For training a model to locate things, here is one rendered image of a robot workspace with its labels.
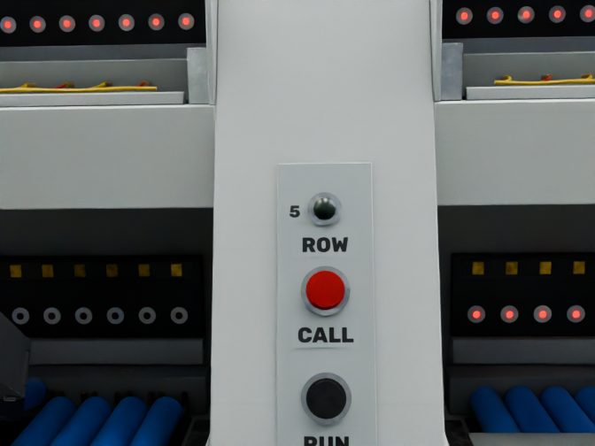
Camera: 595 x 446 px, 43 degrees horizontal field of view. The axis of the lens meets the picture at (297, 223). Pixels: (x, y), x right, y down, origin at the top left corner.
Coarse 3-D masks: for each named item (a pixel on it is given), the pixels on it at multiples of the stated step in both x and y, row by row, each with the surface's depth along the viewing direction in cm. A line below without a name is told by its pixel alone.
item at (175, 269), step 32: (32, 256) 48; (64, 256) 48; (96, 256) 48; (128, 256) 48; (160, 256) 48; (192, 256) 48; (0, 288) 48; (32, 288) 48; (64, 288) 48; (96, 288) 48; (128, 288) 48; (160, 288) 48; (192, 288) 48; (32, 320) 49; (64, 320) 48; (96, 320) 48; (128, 320) 48; (160, 320) 48; (192, 320) 48
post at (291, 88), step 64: (256, 0) 33; (320, 0) 33; (384, 0) 33; (256, 64) 33; (320, 64) 33; (384, 64) 33; (256, 128) 32; (320, 128) 32; (384, 128) 32; (256, 192) 32; (384, 192) 32; (256, 256) 32; (384, 256) 31; (256, 320) 31; (384, 320) 31; (256, 384) 31; (384, 384) 30
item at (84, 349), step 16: (32, 352) 48; (48, 352) 48; (64, 352) 48; (80, 352) 48; (96, 352) 48; (112, 352) 48; (128, 352) 48; (144, 352) 48; (160, 352) 48; (176, 352) 48; (192, 352) 48; (32, 416) 46; (192, 416) 46; (208, 416) 46; (192, 432) 37; (208, 432) 37
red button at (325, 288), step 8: (320, 272) 31; (328, 272) 31; (312, 280) 31; (320, 280) 31; (328, 280) 31; (336, 280) 31; (312, 288) 31; (320, 288) 31; (328, 288) 31; (336, 288) 31; (344, 288) 31; (312, 296) 31; (320, 296) 31; (328, 296) 31; (336, 296) 30; (320, 304) 30; (328, 304) 30; (336, 304) 31
